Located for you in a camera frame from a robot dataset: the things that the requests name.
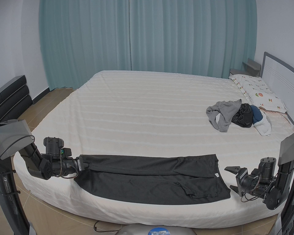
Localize blue-green curtain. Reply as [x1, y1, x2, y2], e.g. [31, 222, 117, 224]
[129, 0, 257, 80]
[39, 0, 132, 90]

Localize bed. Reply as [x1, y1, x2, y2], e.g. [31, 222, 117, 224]
[13, 52, 294, 229]

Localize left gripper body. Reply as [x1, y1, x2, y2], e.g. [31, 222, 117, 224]
[61, 156, 90, 176]

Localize grey bedside table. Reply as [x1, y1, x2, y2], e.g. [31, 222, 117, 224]
[230, 58, 262, 77]

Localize white printed pillow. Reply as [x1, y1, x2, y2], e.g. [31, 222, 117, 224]
[229, 74, 288, 113]

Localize black trousers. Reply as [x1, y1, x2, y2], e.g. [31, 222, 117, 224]
[73, 154, 231, 199]

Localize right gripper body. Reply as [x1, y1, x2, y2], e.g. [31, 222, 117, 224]
[236, 167, 261, 197]

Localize black cable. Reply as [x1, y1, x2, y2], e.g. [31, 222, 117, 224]
[93, 220, 121, 233]

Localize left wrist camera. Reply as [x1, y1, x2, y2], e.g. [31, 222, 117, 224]
[60, 148, 72, 160]

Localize pile of clothes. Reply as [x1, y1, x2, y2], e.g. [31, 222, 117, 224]
[206, 99, 272, 137]

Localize black chest of drawers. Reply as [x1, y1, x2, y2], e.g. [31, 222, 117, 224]
[0, 75, 33, 123]

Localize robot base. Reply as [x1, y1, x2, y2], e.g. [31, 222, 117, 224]
[114, 224, 194, 235]

